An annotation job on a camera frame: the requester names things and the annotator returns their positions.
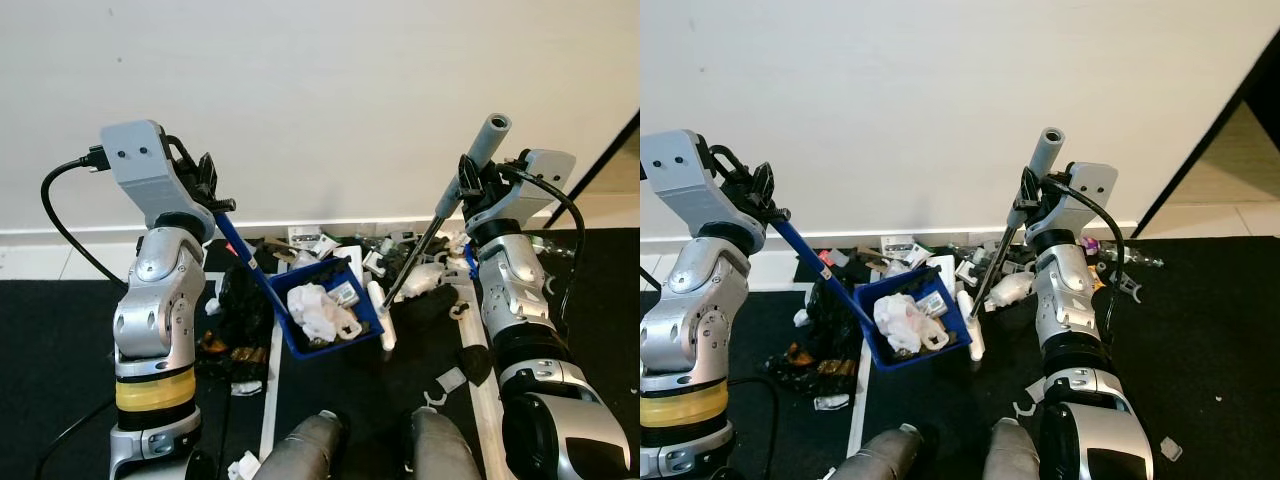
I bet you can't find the large crumpled white plastic bag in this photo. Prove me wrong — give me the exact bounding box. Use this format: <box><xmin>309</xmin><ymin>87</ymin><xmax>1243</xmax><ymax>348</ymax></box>
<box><xmin>288</xmin><ymin>283</ymin><xmax>363</xmax><ymax>344</ymax></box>
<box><xmin>873</xmin><ymin>293</ymin><xmax>951</xmax><ymax>356</ymax></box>

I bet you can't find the blue plastic dustpan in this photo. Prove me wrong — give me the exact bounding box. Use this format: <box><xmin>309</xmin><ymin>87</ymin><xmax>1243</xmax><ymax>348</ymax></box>
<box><xmin>768</xmin><ymin>216</ymin><xmax>973</xmax><ymax>373</ymax></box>
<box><xmin>213</xmin><ymin>210</ymin><xmax>386</xmax><ymax>361</ymax></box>

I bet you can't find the small white printed box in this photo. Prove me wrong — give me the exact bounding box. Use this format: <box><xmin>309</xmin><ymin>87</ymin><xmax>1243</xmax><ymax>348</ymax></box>
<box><xmin>880</xmin><ymin>235</ymin><xmax>926</xmax><ymax>263</ymax></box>
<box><xmin>288</xmin><ymin>228</ymin><xmax>339</xmax><ymax>259</ymax></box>

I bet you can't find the grey robot right leg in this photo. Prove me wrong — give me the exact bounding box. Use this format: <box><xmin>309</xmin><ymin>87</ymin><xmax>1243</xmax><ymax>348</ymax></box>
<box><xmin>405</xmin><ymin>407</ymin><xmax>481</xmax><ymax>480</ymax></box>
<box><xmin>980</xmin><ymin>418</ymin><xmax>1046</xmax><ymax>480</ymax></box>

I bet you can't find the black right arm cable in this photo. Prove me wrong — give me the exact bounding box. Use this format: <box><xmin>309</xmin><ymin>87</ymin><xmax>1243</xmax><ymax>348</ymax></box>
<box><xmin>500</xmin><ymin>165</ymin><xmax>588</xmax><ymax>326</ymax></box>
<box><xmin>1043</xmin><ymin>175</ymin><xmax>1128</xmax><ymax>346</ymax></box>

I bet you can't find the grey robot left leg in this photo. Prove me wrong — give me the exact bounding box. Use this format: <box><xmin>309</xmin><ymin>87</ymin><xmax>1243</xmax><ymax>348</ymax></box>
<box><xmin>252</xmin><ymin>410</ymin><xmax>346</xmax><ymax>480</ymax></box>
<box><xmin>825</xmin><ymin>423</ymin><xmax>921</xmax><ymax>480</ymax></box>

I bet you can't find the long white floor strip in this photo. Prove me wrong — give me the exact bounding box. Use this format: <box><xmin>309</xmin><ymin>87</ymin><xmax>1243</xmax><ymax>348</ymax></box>
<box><xmin>465</xmin><ymin>345</ymin><xmax>516</xmax><ymax>480</ymax></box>

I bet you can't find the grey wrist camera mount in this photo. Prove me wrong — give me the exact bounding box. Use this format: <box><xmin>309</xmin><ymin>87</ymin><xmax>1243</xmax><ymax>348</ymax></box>
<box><xmin>1045</xmin><ymin>162</ymin><xmax>1119</xmax><ymax>236</ymax></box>
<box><xmin>497</xmin><ymin>150</ymin><xmax>578</xmax><ymax>223</ymax></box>
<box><xmin>100</xmin><ymin>120</ymin><xmax>201</xmax><ymax>229</ymax></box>
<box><xmin>640</xmin><ymin>130</ymin><xmax>741</xmax><ymax>241</ymax></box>

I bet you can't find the broom with grey grip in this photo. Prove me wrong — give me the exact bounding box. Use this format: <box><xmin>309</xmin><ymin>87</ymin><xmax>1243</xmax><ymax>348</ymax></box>
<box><xmin>957</xmin><ymin>127</ymin><xmax>1066</xmax><ymax>361</ymax></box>
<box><xmin>368</xmin><ymin>113</ymin><xmax>513</xmax><ymax>351</ymax></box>

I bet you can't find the black door frame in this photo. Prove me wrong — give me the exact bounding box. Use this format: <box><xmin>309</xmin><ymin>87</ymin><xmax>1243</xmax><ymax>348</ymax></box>
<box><xmin>1138</xmin><ymin>30</ymin><xmax>1280</xmax><ymax>239</ymax></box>
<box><xmin>570</xmin><ymin>108</ymin><xmax>641</xmax><ymax>203</ymax></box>

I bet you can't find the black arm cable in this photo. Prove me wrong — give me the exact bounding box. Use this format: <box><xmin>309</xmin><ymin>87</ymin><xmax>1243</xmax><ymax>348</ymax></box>
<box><xmin>1043</xmin><ymin>175</ymin><xmax>1128</xmax><ymax>346</ymax></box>
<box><xmin>500</xmin><ymin>165</ymin><xmax>588</xmax><ymax>326</ymax></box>
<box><xmin>40</xmin><ymin>145</ymin><xmax>129</xmax><ymax>293</ymax></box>

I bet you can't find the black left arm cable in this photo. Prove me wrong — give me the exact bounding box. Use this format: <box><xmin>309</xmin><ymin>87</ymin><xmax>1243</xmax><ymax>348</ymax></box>
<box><xmin>40</xmin><ymin>145</ymin><xmax>129</xmax><ymax>293</ymax></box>

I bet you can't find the grey robot leg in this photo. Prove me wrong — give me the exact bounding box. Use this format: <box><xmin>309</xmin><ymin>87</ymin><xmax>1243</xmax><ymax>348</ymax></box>
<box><xmin>252</xmin><ymin>410</ymin><xmax>346</xmax><ymax>480</ymax></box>
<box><xmin>405</xmin><ymin>407</ymin><xmax>481</xmax><ymax>480</ymax></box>
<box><xmin>825</xmin><ymin>423</ymin><xmax>921</xmax><ymax>480</ymax></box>
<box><xmin>980</xmin><ymin>418</ymin><xmax>1046</xmax><ymax>480</ymax></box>

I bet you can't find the black plastic bag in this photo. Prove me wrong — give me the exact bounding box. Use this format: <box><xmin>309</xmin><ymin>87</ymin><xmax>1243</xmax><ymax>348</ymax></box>
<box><xmin>195</xmin><ymin>262</ymin><xmax>276</xmax><ymax>386</ymax></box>
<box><xmin>765</xmin><ymin>275</ymin><xmax>866</xmax><ymax>396</ymax></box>

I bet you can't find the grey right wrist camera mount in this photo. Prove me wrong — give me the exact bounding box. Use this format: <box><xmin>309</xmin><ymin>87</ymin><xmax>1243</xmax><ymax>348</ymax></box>
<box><xmin>497</xmin><ymin>150</ymin><xmax>578</xmax><ymax>223</ymax></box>
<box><xmin>1045</xmin><ymin>162</ymin><xmax>1119</xmax><ymax>236</ymax></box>

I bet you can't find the small white plastic bag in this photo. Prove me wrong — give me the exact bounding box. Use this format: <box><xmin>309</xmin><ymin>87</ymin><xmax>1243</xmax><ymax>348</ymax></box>
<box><xmin>985</xmin><ymin>270</ymin><xmax>1036</xmax><ymax>309</ymax></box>
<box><xmin>400</xmin><ymin>262</ymin><xmax>446</xmax><ymax>301</ymax></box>

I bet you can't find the short white floor strip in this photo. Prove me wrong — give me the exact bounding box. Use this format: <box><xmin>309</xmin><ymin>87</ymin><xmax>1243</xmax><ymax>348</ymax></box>
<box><xmin>845</xmin><ymin>335</ymin><xmax>873</xmax><ymax>456</ymax></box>
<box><xmin>258</xmin><ymin>325</ymin><xmax>284</xmax><ymax>461</ymax></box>

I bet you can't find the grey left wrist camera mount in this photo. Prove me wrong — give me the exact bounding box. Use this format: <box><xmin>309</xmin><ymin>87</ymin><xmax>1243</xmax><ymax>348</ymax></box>
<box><xmin>640</xmin><ymin>130</ymin><xmax>741</xmax><ymax>241</ymax></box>
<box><xmin>100</xmin><ymin>120</ymin><xmax>201</xmax><ymax>229</ymax></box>

